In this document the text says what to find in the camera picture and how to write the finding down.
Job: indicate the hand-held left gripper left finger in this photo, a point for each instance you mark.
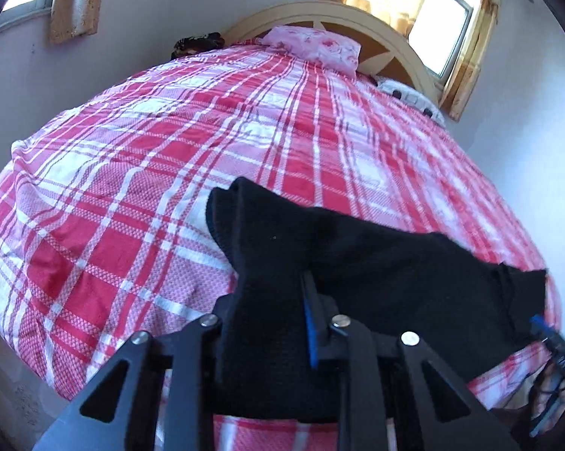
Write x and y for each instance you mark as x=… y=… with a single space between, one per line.
x=193 y=361

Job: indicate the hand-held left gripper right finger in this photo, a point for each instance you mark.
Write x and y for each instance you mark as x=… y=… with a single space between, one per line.
x=310 y=333

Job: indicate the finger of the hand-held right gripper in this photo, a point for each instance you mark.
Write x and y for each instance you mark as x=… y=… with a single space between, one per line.
x=541 y=328

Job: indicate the black pants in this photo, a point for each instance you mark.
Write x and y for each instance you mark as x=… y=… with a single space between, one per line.
x=381 y=268

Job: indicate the red plaid bedsheet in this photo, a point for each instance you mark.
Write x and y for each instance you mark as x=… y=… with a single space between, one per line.
x=122 y=174

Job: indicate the white pillow with black spots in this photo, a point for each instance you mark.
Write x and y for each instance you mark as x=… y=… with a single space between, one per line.
x=411 y=98

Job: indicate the pink floral pillow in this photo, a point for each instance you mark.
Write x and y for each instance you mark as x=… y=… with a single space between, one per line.
x=317 y=47

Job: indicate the dark bundled cloth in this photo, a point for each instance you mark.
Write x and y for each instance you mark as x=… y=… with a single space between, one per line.
x=195 y=44

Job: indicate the cream wooden headboard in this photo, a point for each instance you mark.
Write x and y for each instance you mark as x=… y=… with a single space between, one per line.
x=310 y=9

